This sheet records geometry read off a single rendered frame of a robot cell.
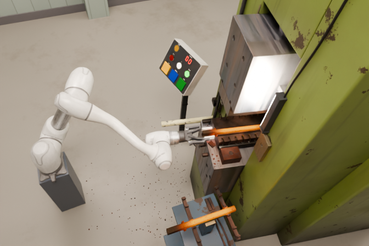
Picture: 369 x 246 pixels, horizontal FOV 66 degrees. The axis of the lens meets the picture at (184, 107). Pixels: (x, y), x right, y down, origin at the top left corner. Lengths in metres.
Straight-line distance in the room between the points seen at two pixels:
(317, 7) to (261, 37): 0.32
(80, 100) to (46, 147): 0.55
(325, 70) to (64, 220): 2.34
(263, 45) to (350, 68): 0.44
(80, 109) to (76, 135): 1.54
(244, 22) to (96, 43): 2.92
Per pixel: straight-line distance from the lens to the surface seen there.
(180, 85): 2.09
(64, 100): 1.60
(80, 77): 1.69
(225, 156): 1.81
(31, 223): 2.85
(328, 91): 1.07
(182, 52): 2.10
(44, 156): 2.06
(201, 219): 1.67
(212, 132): 1.84
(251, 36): 1.34
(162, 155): 1.63
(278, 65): 1.33
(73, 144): 3.08
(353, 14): 0.99
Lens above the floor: 2.54
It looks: 52 degrees down
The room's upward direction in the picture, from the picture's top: 7 degrees clockwise
